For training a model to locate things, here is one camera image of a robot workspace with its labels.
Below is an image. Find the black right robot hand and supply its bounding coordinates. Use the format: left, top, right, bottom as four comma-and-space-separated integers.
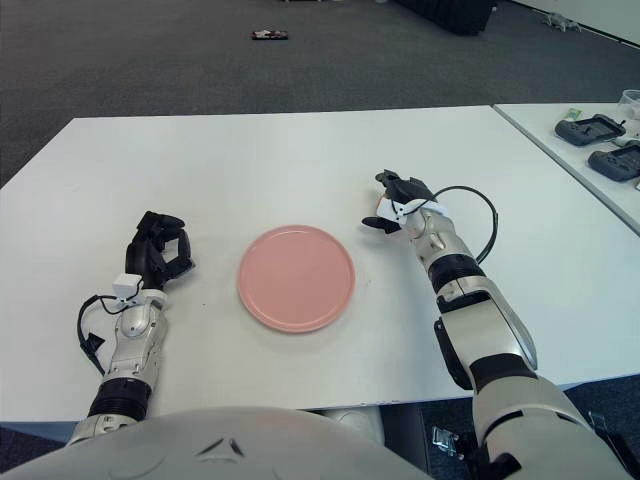
360, 169, 436, 236

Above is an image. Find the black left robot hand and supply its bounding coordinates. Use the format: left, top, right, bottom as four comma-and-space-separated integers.
124, 210, 195, 291

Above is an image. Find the pink round plate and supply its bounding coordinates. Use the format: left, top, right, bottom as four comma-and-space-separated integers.
236, 224, 357, 335

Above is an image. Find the large black case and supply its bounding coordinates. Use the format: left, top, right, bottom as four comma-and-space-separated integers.
394, 0, 499, 36

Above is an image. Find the dark grey handheld controller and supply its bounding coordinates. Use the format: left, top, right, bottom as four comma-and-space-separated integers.
554, 113, 627, 147
587, 141, 640, 182

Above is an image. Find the grey robot torso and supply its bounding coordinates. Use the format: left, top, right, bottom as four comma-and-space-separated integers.
0, 405, 481, 480

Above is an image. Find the small grey quadruped robot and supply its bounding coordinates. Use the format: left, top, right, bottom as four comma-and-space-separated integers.
542, 12, 584, 32

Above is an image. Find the clear plastic container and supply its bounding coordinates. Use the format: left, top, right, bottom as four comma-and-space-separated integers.
621, 88, 640, 121

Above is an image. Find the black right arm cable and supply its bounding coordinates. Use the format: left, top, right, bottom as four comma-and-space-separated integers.
407, 185, 501, 264

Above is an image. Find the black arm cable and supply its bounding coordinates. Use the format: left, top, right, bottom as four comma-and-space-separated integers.
76, 294, 126, 379
407, 185, 501, 264

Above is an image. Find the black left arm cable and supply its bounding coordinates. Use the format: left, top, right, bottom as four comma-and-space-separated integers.
76, 294, 126, 379

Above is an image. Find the silver metal bracket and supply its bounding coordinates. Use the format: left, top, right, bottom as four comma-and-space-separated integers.
430, 425, 474, 459

